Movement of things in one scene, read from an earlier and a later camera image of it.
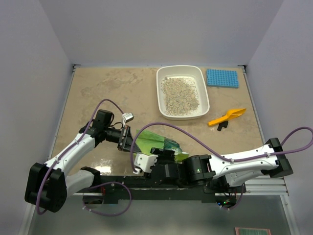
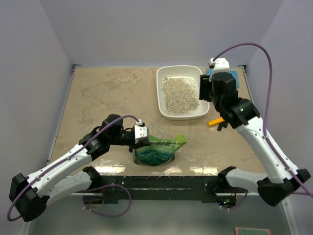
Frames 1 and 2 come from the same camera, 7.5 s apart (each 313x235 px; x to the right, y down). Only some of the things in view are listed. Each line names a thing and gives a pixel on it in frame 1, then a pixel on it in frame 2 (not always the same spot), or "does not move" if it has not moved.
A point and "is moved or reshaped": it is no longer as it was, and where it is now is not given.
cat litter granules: x=180 y=96 does not move
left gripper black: x=125 y=143 → x=138 y=144
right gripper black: x=163 y=154 → x=205 y=84
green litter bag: x=145 y=143 is moved or reshaped
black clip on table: x=224 y=124 does not move
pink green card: x=250 y=231 does not move
